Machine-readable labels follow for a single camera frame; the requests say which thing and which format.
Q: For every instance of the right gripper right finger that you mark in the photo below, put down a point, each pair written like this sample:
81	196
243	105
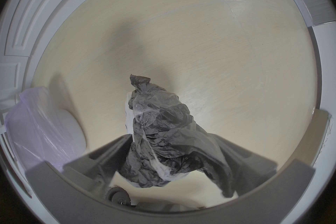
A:
252	167

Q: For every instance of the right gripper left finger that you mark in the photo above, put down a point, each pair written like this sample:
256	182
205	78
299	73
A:
105	160

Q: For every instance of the black plastic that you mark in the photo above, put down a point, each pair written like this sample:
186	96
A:
170	133

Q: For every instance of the purple plastic bag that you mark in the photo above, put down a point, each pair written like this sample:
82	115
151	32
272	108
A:
34	128

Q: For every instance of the white trash bin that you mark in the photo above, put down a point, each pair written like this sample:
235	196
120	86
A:
74	133

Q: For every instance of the white wardrobe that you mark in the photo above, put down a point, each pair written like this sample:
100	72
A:
31	20

